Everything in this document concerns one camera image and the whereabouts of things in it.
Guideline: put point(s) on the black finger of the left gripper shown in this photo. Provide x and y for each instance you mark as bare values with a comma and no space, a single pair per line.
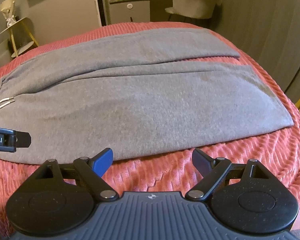
22,139

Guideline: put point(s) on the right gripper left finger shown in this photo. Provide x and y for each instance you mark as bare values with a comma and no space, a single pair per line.
90,172

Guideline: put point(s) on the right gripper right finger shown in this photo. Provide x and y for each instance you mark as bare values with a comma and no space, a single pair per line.
213,171

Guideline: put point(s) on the grey sweatpants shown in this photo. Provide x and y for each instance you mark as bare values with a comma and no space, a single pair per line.
144,93

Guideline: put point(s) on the pink ribbed bedspread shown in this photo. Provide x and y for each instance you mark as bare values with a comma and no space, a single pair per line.
278,151

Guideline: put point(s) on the grey ottoman stool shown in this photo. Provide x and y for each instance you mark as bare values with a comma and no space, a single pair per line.
5,52

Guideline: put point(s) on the gold leg side table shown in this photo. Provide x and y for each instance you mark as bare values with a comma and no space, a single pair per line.
20,36

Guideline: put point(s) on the wrapped flower bouquet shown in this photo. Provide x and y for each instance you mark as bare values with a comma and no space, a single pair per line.
7,8

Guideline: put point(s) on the grey curtain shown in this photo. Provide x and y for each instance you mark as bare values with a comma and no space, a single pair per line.
269,32

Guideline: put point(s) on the grey bedside cabinet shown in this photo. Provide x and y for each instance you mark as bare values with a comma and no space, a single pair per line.
121,11

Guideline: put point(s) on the grey upholstered chair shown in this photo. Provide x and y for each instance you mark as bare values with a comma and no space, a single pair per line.
194,9

